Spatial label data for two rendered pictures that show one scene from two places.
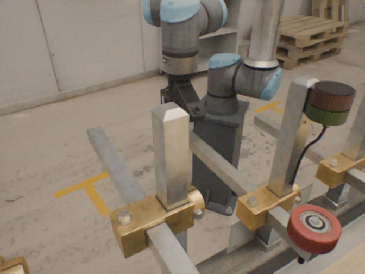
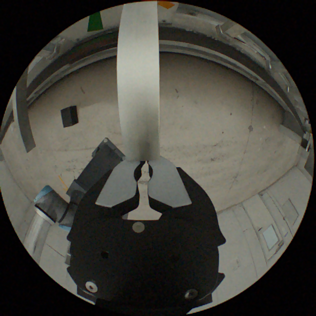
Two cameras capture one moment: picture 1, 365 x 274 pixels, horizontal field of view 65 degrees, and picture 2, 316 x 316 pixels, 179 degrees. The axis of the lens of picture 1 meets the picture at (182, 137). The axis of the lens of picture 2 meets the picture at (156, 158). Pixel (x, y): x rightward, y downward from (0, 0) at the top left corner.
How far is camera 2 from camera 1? 0.72 m
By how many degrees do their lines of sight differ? 34
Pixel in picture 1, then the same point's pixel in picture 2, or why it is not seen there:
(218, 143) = (93, 175)
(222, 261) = (179, 22)
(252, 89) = (53, 198)
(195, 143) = (153, 78)
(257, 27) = (38, 241)
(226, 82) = (71, 214)
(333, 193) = (49, 46)
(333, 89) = not seen: outside the picture
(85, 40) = not seen: hidden behind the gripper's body
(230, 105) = (75, 197)
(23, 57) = not seen: hidden behind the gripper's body
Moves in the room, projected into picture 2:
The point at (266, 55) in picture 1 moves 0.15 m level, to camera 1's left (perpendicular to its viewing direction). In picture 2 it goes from (36, 218) to (60, 234)
